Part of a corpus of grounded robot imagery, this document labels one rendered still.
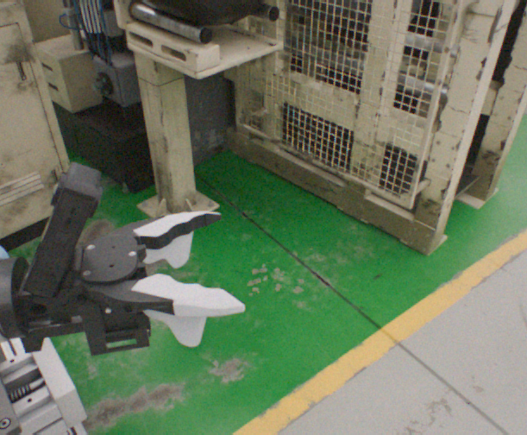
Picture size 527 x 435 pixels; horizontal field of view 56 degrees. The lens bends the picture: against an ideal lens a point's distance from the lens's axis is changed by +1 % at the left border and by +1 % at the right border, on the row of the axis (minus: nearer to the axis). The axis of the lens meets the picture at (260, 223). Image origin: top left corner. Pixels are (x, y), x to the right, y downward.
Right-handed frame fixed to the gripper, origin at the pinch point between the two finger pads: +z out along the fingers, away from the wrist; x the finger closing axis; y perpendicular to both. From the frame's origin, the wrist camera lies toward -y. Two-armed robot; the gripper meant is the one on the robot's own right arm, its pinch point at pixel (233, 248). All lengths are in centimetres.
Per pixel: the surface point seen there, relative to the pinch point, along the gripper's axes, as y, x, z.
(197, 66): 9, -108, 6
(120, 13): -2, -134, -15
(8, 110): 29, -148, -59
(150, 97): 30, -152, -10
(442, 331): 97, -75, 79
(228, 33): 7, -141, 20
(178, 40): 4, -118, 1
